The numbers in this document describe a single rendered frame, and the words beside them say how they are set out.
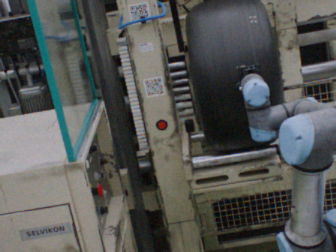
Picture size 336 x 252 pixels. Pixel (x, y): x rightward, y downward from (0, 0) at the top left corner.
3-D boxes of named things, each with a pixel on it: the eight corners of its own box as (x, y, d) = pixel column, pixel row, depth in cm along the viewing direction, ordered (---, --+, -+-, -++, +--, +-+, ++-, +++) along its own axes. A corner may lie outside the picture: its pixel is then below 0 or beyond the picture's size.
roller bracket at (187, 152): (186, 181, 251) (181, 159, 248) (184, 144, 289) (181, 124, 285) (194, 180, 251) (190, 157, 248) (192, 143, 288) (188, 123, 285)
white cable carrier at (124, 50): (140, 153, 261) (116, 39, 245) (141, 148, 265) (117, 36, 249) (151, 151, 260) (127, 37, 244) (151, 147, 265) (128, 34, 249)
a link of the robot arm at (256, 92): (247, 112, 193) (241, 84, 191) (243, 103, 203) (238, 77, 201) (273, 106, 192) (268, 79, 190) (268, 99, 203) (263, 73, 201)
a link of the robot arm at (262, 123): (290, 136, 198) (285, 101, 195) (256, 145, 196) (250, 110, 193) (280, 130, 205) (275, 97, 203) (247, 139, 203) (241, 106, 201)
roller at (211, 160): (191, 171, 254) (189, 160, 252) (190, 166, 258) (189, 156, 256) (280, 156, 251) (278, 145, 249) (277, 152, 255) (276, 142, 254)
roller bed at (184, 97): (156, 130, 298) (143, 69, 288) (157, 119, 312) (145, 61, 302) (198, 123, 296) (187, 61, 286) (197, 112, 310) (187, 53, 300)
